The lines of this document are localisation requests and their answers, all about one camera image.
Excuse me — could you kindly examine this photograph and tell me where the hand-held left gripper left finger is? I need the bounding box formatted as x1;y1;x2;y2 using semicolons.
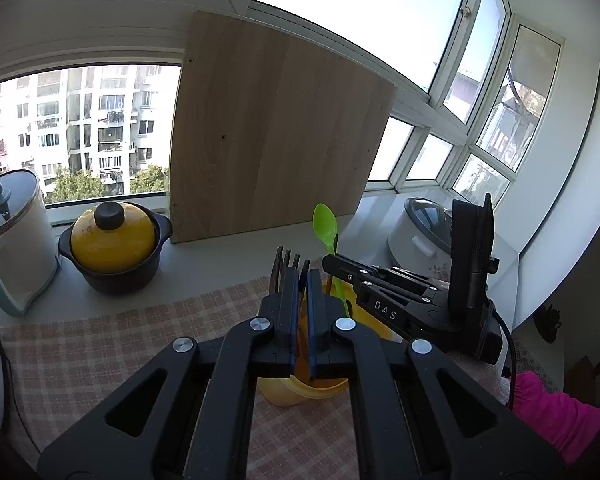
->
37;266;302;480

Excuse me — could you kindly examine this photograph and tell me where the dark casserole pot yellow lid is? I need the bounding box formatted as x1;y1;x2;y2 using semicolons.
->
57;201;173;295

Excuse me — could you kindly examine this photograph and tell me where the white floral slow cooker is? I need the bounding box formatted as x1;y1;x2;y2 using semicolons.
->
387;196;456;283

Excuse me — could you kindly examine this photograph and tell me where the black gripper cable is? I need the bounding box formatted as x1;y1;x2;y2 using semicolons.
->
487;300;520;406

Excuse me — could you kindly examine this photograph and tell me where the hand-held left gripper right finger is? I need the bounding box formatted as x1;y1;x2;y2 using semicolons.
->
307;270;567;480

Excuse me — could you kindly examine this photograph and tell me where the white kettle with glass lid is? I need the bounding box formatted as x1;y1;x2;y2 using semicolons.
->
0;169;61;317

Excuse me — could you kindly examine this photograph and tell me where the green plastic spoon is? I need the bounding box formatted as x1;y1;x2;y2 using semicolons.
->
312;203;353;318

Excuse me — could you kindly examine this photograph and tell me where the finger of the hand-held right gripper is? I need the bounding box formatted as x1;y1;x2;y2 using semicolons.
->
352;282;433;341
322;255;452;302

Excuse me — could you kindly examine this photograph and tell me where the metal fork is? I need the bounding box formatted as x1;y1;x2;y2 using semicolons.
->
269;246;311;295

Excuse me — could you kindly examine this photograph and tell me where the person's right forearm pink sleeve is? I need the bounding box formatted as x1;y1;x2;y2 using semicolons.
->
510;371;600;480

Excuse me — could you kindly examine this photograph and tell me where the pink plaid tablecloth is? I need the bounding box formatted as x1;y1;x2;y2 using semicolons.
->
0;275;561;480

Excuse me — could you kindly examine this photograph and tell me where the yellow plastic utensil container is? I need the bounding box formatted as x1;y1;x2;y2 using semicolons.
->
257;280;406;406

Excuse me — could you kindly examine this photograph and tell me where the large light wooden board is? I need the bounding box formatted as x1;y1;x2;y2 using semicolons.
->
170;10;398;245

